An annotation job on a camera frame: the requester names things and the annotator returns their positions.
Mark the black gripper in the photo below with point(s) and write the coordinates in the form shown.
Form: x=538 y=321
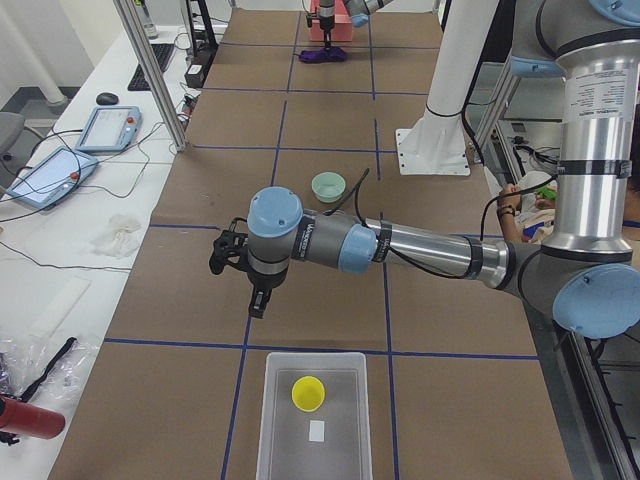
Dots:
x=265 y=282
x=326 y=12

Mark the purple cloth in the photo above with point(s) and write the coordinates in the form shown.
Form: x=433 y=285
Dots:
x=332 y=54

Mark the mint green bowl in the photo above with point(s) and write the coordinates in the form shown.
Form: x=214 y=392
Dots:
x=328 y=187

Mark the yellow plastic cup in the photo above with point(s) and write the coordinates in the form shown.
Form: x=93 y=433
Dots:
x=308 y=393

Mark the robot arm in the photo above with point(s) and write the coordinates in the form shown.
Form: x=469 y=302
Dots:
x=580 y=275
x=358 y=11

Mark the small black box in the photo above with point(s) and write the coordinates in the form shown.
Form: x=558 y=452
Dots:
x=194 y=76

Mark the clear plastic storage bin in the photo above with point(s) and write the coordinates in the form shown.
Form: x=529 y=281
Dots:
x=284 y=449

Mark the crumpled white tissue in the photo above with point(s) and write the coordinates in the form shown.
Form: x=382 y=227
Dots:
x=119 y=239

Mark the white label in bin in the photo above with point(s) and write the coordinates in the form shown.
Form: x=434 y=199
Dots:
x=316 y=431

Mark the white foam strip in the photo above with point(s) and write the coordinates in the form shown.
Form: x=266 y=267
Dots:
x=54 y=314

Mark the far teach pendant tablet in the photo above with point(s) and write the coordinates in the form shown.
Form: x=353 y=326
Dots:
x=110 y=129

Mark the teach pendant tablet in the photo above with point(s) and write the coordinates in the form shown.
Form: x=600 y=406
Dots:
x=110 y=129
x=53 y=179

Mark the black computer mouse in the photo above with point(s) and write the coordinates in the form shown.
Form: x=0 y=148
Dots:
x=107 y=99

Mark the near teach pendant tablet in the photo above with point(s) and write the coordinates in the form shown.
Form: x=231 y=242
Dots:
x=53 y=179

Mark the clear plastic bag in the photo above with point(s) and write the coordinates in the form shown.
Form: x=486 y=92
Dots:
x=38 y=369

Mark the seated person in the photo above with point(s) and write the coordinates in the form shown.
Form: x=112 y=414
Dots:
x=526 y=218

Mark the red cylinder bottle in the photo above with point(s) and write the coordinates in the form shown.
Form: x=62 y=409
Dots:
x=25 y=419

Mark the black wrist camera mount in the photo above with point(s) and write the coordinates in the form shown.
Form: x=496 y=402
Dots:
x=229 y=249

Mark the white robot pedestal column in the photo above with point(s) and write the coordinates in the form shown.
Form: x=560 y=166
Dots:
x=464 y=37

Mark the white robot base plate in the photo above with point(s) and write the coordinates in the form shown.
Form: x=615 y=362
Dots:
x=426 y=152

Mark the aluminium frame post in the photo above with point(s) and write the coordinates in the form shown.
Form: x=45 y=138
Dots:
x=150 y=66

